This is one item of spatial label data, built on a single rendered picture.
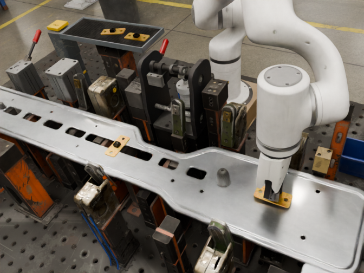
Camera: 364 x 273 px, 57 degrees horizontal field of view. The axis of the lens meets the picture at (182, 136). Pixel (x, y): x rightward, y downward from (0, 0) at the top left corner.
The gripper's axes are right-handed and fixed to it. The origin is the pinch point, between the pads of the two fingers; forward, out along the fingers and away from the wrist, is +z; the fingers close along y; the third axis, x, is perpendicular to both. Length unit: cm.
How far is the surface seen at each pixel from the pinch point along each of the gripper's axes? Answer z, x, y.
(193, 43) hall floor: 103, -145, -214
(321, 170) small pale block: 1.3, 8.2, -10.8
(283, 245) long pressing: 3.4, 5.6, 10.5
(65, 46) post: -6, -92, -31
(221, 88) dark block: -8.6, -22.0, -21.2
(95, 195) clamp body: -1.0, -38.3, 18.7
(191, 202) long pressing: 3.2, -17.4, 8.7
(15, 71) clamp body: -3, -104, -14
